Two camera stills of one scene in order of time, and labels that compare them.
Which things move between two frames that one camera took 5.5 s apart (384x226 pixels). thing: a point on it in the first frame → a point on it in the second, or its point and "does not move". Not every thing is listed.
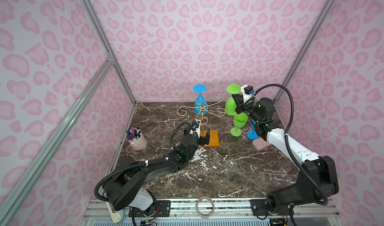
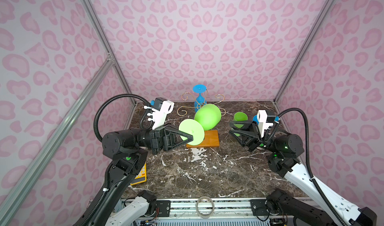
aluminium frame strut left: (14, 198) does not move
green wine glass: (239, 121) does not move
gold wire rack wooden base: (214, 135) does not move
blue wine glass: (200, 104) does not move
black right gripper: (240, 106) → (252, 142)
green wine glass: (231, 104) → (207, 117)
